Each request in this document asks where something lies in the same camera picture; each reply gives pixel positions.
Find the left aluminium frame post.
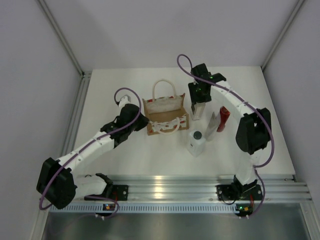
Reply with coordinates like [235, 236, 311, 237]
[36, 0, 92, 155]

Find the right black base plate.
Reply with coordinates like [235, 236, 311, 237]
[216, 183, 263, 202]

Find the clear plastic pouch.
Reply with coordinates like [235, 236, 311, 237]
[204, 112, 220, 142]

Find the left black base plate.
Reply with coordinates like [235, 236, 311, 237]
[84, 184, 129, 202]

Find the white bottle grey cap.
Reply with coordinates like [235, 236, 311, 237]
[186, 130, 206, 157]

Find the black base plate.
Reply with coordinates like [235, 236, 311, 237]
[84, 184, 129, 202]
[216, 183, 263, 202]

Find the perforated cable duct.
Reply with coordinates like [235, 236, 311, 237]
[49, 202, 250, 214]

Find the aluminium mounting rail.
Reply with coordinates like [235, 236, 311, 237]
[109, 175, 312, 203]

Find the burlap watermelon print bag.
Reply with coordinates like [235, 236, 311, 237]
[142, 79, 189, 136]

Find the right aluminium frame post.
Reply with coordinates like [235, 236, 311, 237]
[260, 0, 307, 72]

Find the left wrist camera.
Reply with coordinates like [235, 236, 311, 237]
[118, 94, 131, 108]

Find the purple cable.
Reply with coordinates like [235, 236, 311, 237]
[176, 53, 276, 219]
[39, 87, 142, 221]

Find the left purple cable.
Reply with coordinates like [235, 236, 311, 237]
[39, 87, 142, 221]

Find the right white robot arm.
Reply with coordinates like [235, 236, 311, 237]
[188, 63, 275, 199]

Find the aluminium frame post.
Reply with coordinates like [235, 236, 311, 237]
[36, 0, 92, 155]
[260, 0, 307, 72]

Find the red bottle red cap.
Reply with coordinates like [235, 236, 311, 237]
[217, 106, 231, 133]

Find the clear bottle grey cap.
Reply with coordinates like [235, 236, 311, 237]
[191, 102, 206, 121]

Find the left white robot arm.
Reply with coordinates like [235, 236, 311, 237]
[36, 103, 149, 210]

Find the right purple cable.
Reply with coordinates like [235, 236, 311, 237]
[176, 53, 276, 219]

